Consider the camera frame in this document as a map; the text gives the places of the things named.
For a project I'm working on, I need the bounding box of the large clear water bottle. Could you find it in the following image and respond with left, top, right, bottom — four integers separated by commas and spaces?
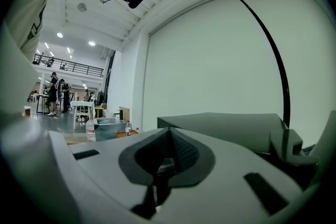
86, 117, 97, 142

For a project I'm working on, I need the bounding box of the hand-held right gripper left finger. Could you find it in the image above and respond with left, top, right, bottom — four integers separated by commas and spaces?
48, 126, 173, 224

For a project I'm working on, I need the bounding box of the black wall cable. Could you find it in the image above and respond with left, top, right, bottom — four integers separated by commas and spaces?
230, 0, 291, 130

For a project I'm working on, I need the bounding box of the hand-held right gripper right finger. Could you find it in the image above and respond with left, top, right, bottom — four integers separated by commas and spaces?
154, 127, 303, 224

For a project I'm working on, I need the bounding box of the grey storage bin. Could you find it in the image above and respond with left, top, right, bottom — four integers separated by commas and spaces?
93, 117, 127, 142

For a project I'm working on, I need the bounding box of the black balcony railing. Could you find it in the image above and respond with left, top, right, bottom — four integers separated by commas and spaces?
32, 53, 104, 78

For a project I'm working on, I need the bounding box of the black frame table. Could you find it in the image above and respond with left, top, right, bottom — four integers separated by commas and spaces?
36, 93, 51, 115

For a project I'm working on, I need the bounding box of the white table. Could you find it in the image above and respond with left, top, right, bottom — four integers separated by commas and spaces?
70, 100, 96, 129

